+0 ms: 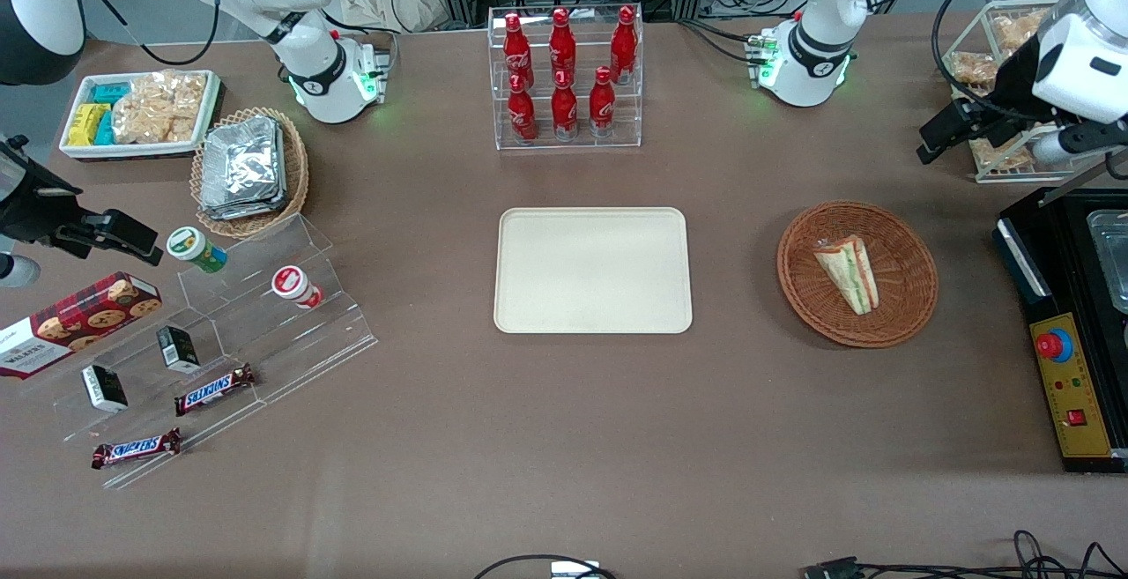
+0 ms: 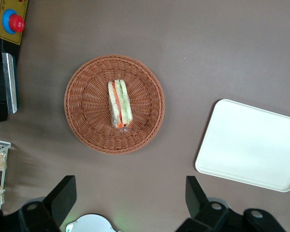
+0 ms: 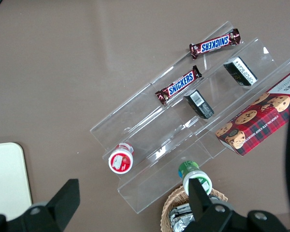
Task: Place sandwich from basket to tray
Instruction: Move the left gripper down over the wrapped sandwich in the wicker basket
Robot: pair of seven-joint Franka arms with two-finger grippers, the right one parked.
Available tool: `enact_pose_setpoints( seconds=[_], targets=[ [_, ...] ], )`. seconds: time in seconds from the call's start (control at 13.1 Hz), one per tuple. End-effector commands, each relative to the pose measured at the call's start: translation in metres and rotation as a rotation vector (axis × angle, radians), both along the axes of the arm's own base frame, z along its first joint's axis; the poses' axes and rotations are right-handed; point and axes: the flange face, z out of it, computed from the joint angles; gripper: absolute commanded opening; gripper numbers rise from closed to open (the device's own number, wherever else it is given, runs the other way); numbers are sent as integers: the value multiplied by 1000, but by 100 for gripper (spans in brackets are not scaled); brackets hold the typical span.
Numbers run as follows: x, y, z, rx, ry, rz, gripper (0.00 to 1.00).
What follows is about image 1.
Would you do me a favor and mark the clear acrylic bottle rack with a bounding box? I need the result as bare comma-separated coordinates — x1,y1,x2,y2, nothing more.
487,4,644,152

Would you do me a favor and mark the red lid snack cup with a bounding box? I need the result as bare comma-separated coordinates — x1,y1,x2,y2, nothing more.
271,265,323,309

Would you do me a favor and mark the clear bag of crackers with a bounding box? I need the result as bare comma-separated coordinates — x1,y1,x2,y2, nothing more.
112,71,208,145

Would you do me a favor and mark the green lid snack cup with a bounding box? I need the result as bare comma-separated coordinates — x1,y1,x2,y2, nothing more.
167,226,228,274

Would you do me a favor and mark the oval light wicker basket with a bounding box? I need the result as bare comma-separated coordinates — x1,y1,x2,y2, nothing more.
189,107,310,239

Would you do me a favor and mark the white wire rack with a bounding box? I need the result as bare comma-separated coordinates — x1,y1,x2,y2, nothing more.
941,0,1128,185

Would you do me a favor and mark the silver foil packet stack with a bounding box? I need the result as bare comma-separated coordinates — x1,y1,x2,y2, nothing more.
199,116,288,220

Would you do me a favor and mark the round brown wicker basket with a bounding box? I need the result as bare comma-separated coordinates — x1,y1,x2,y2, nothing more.
776,200,939,349

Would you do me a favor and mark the triangle sandwich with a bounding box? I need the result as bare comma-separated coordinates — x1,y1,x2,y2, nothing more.
813,235,880,315

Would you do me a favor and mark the small black box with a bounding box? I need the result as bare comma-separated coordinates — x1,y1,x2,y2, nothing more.
157,325,201,374
81,364,129,413

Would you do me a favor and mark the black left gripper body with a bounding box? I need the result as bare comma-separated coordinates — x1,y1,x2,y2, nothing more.
956,26,1060,146

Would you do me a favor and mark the black cable with plug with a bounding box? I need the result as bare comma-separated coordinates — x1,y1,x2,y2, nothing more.
802,530,1128,579

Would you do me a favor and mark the clear metal pan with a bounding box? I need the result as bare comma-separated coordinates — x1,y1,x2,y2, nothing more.
1087,209,1128,315

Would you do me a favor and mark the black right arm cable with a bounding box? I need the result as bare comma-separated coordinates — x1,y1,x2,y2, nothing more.
84,0,223,67

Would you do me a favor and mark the black control box yellow panel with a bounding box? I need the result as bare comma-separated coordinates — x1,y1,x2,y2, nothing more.
994,187,1128,474

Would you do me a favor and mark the red tartan cookie box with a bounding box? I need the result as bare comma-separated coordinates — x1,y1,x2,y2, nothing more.
0,271,163,379

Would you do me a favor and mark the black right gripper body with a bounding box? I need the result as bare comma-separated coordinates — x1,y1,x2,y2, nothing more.
0,135,85,247

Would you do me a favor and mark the red emergency stop button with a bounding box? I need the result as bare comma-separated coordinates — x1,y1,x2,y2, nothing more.
1035,330,1074,364

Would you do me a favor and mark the clear bag brown snack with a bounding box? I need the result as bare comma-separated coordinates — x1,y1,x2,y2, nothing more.
947,50,1006,86
969,134,1036,173
991,11,1054,56

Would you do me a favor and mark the beige plastic tray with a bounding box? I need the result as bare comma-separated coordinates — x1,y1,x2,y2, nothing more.
493,207,694,335

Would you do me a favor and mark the white rectangular snack tray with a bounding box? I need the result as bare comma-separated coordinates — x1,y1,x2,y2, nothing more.
59,70,223,161

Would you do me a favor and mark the grey metal bar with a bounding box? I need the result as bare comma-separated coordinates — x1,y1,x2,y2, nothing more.
1053,158,1128,204

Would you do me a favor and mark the yellow snack pack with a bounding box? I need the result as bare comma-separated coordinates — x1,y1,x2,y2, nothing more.
68,103,111,146

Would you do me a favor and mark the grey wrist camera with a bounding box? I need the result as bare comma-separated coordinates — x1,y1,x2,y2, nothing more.
0,252,41,289
1029,123,1128,167

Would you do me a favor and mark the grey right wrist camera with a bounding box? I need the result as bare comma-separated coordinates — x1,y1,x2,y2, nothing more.
0,252,41,289

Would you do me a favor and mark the brown Snickers bar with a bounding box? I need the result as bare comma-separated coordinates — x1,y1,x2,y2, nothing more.
91,427,183,471
174,364,257,417

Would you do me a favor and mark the black looped table cable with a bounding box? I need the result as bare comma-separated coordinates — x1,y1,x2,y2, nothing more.
474,553,618,579

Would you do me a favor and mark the red cola bottle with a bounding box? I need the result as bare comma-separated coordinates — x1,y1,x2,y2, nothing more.
502,12,534,91
548,8,577,86
552,70,580,141
508,74,538,144
611,5,638,86
589,66,616,139

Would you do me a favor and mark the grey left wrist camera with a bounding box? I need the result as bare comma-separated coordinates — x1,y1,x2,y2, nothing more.
1029,123,1128,167

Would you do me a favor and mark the clear acrylic stepped display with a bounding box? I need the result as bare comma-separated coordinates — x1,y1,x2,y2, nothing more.
18,213,380,490

